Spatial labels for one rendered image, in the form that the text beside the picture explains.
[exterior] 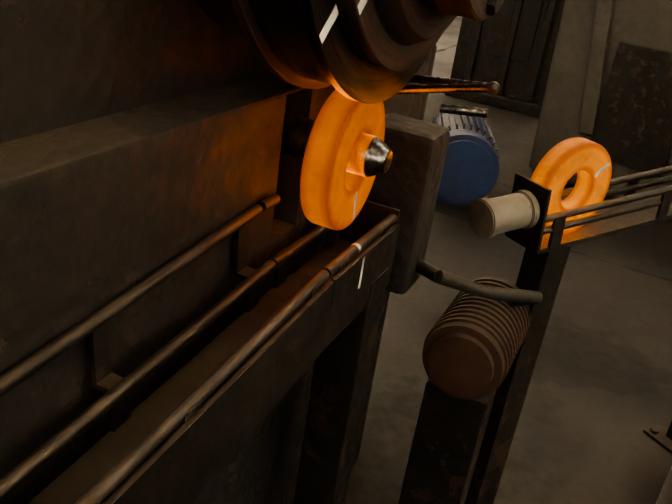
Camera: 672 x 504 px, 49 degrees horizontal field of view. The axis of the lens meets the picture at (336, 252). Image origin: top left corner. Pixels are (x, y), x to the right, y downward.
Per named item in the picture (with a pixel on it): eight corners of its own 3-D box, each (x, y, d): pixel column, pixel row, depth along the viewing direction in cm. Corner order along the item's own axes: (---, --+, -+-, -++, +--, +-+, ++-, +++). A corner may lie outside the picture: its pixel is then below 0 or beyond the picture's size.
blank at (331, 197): (300, 114, 69) (332, 122, 68) (364, 63, 81) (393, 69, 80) (295, 249, 78) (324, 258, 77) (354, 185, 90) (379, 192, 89)
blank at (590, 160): (536, 245, 120) (551, 254, 117) (514, 176, 110) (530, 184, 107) (603, 188, 123) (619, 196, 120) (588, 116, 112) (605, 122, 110)
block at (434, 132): (336, 276, 108) (361, 118, 98) (358, 258, 115) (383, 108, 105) (403, 299, 105) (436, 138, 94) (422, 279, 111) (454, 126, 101)
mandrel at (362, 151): (237, 147, 82) (237, 110, 80) (258, 133, 86) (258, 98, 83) (378, 188, 76) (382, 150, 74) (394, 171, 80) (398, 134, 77)
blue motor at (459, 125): (413, 210, 291) (430, 127, 276) (413, 166, 342) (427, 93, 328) (490, 223, 290) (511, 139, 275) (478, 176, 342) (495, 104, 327)
